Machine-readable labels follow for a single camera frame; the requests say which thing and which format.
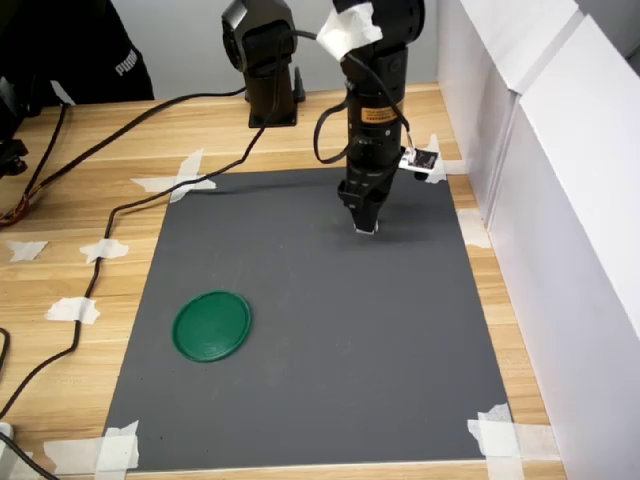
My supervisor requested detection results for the person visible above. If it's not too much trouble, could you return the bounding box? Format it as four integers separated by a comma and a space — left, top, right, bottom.
0, 0, 155, 107

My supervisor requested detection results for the camera box with circuit board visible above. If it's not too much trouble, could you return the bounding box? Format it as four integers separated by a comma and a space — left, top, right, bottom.
398, 146, 441, 175

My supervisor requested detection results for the long black camera cable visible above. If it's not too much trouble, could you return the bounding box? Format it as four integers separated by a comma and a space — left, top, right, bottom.
0, 28, 416, 419

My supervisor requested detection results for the white partition panel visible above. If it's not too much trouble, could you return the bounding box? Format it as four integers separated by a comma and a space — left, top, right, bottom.
487, 12, 640, 480
436, 0, 586, 236

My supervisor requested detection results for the short black looped cable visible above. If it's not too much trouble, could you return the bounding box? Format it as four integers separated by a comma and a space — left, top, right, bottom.
313, 98, 354, 165

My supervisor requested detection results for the black cable with coloured wires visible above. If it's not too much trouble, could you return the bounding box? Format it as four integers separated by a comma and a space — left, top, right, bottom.
0, 102, 71, 229

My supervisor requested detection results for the round green lid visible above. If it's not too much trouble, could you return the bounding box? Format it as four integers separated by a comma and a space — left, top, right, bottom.
171, 290, 253, 365

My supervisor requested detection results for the dark grey mat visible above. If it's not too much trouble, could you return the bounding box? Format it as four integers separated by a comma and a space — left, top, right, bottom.
102, 166, 516, 474

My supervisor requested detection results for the black device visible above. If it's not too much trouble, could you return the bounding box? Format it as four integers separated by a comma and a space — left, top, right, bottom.
0, 74, 30, 179

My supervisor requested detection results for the white tape piece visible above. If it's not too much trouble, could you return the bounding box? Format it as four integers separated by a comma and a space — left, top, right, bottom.
5, 239, 50, 263
457, 208, 494, 250
467, 402, 561, 480
414, 133, 472, 185
44, 296, 101, 325
42, 419, 141, 476
130, 148, 218, 204
79, 238, 130, 265

